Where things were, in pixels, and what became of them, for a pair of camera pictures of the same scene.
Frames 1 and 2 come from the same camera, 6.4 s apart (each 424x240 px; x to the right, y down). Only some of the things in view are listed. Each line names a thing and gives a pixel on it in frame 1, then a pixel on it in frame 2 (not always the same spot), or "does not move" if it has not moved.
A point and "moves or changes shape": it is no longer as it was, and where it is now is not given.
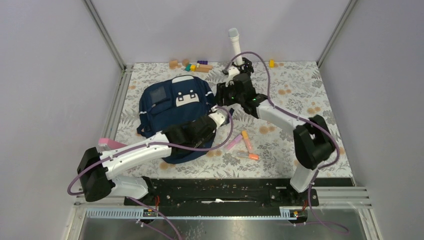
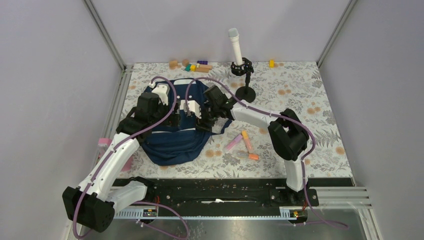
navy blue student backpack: (165, 103) moves or changes shape
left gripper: (202, 145) to (173, 121)
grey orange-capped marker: (252, 156) does not move
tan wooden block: (173, 64) does not move
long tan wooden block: (203, 68) does not move
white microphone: (233, 33) does not move
